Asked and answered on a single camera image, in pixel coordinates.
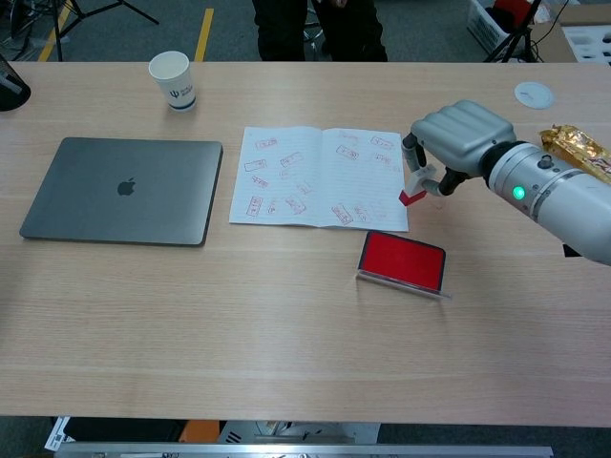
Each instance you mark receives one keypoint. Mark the white foam packaging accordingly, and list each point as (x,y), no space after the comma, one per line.
(592,43)

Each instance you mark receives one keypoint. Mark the white plastic crate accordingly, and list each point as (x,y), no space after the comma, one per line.
(482,24)

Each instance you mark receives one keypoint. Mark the white paper cup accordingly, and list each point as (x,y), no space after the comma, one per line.
(179,86)

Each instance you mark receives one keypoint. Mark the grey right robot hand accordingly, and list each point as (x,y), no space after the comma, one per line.
(463,133)

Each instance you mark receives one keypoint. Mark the red ink pad case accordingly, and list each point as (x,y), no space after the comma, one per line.
(401,260)

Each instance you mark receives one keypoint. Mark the gold snack bag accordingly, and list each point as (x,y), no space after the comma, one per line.
(577,145)

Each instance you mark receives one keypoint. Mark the orange object under table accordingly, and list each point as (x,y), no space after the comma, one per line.
(200,431)

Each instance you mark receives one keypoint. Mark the aluminium rail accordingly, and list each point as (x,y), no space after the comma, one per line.
(286,451)

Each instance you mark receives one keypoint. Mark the brown cardboard box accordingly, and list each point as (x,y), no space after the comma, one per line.
(556,47)

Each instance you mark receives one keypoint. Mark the grey closed laptop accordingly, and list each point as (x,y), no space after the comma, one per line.
(119,191)

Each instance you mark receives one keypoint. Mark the red and white stamp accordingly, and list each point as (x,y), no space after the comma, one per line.
(414,191)

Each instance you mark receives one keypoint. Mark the chrome stool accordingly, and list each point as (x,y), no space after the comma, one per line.
(312,40)

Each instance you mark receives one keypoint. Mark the stamped notebook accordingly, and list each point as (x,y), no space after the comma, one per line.
(315,191)

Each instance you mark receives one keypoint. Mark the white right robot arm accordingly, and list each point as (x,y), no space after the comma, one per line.
(558,200)

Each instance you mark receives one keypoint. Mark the person in black trousers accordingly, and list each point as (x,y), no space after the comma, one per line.
(281,33)

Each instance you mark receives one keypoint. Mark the black tripod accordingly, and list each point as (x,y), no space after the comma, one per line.
(58,28)
(513,35)

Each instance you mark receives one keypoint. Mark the black monitor base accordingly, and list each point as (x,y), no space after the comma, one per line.
(9,95)

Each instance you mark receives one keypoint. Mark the white printed paper sheet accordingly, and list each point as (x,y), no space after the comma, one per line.
(59,431)

